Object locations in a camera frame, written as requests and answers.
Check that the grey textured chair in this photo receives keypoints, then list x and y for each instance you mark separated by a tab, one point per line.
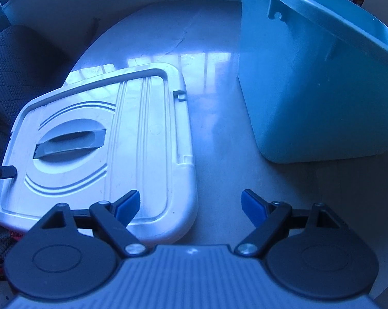
23	70
3	236

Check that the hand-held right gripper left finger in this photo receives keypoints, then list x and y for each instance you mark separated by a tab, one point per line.
128	204

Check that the blue plastic storage bin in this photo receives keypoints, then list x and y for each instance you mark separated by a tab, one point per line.
310	87

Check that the grey marble desktop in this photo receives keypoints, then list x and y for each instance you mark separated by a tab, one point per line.
213	103

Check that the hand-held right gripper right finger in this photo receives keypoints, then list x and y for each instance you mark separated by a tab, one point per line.
253	204

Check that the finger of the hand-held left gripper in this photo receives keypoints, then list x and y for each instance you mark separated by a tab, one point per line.
3	172

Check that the red and white box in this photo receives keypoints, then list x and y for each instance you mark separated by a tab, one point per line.
358	1

